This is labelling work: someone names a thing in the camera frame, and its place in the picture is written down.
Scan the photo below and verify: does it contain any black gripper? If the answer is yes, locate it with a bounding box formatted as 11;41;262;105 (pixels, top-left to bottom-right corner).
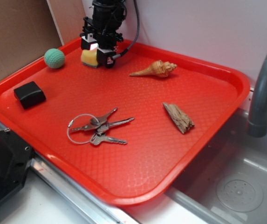
80;0;127;68

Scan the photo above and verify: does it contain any yellow sponge with dark base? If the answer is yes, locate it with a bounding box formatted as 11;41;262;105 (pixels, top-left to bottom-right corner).
81;49;99;68

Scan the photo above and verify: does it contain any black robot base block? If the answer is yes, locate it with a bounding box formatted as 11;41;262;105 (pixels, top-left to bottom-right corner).
0;130;33;204

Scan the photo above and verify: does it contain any green dimpled ball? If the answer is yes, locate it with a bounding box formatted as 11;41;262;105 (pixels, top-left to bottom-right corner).
44;49;65;69

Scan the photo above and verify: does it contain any brown spiral seashell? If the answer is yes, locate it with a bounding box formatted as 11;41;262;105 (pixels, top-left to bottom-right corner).
130;60;177;78

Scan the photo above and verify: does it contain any upper silver key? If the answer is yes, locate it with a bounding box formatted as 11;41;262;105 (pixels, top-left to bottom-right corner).
90;107;117;125

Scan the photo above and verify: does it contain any silver key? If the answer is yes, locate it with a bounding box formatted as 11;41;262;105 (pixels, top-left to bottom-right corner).
90;134;127;146
70;117;135;134
90;107;117;125

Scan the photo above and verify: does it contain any middle silver key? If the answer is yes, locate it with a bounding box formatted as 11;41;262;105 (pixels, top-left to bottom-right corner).
70;117;135;134

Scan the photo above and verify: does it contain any black rectangular block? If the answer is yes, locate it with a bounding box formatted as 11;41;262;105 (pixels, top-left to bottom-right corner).
14;81;46;109

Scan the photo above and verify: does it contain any brown cardboard panel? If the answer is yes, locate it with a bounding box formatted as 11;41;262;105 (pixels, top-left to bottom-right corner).
0;0;85;80

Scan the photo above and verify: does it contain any lower silver key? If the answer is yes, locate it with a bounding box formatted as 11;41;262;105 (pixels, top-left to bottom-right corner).
90;134;127;146

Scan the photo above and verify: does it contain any red plastic tray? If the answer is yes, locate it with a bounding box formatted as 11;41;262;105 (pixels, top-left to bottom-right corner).
0;38;250;207

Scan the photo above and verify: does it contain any brown wood piece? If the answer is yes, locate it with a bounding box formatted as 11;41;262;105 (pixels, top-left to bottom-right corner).
162;102;195;134

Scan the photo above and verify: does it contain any grey faucet spout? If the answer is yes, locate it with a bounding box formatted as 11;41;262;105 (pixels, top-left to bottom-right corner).
247;34;267;138

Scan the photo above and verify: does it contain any grey plastic sink basin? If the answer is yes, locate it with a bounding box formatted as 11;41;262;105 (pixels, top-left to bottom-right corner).
166;110;267;224

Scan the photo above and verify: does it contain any round sink drain cover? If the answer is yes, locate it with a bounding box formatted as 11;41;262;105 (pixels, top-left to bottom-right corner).
216;175;263;212

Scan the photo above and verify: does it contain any braided grey cable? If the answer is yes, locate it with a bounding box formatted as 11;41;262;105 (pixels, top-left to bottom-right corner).
112;0;140;60

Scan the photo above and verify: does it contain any wire key ring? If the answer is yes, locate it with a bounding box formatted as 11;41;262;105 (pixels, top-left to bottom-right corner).
66;113;101;144

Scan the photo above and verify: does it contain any metal counter edge rail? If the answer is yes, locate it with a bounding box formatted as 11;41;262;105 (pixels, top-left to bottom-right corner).
31;154;138;224

